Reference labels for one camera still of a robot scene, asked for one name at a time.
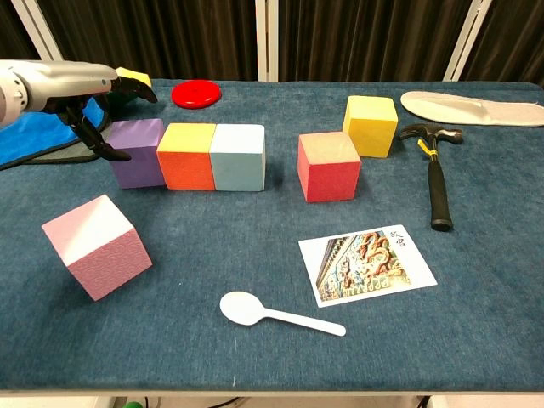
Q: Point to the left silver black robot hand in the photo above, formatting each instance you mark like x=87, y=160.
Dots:
x=68, y=83

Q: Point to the purple foam cube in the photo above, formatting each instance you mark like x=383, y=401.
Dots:
x=136, y=166

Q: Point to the orange foam cube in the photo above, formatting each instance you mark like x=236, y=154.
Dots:
x=187, y=170

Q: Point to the pink foam cube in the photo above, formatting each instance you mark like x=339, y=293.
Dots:
x=106, y=268

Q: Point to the light blue foam cube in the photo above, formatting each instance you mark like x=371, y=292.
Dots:
x=238, y=170

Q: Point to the red foam cube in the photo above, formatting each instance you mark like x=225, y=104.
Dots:
x=329, y=178

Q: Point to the yellow foam cube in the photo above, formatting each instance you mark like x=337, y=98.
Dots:
x=374, y=132

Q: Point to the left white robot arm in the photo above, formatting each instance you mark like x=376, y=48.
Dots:
x=8, y=98

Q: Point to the blue microfibre cloth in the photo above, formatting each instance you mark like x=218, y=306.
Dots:
x=34, y=136

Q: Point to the yellow green sponge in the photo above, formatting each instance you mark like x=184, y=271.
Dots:
x=136, y=77

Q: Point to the black curtain panel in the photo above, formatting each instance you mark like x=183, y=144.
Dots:
x=170, y=38
x=13, y=38
x=361, y=38
x=514, y=42

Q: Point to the grey cloth black edged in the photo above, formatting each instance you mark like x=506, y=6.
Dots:
x=64, y=155

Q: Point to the red round disc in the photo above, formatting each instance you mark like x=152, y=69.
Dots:
x=195, y=93

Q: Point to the white plastic spoon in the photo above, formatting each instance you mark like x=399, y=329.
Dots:
x=240, y=308

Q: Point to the small green round object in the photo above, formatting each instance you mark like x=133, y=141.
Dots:
x=134, y=404

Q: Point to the dragon picture postcard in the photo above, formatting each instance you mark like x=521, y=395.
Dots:
x=365, y=265

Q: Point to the white fabric slipper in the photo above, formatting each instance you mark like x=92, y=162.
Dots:
x=467, y=110

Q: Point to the white screen frame post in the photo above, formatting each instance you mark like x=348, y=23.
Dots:
x=267, y=38
x=38, y=30
x=465, y=42

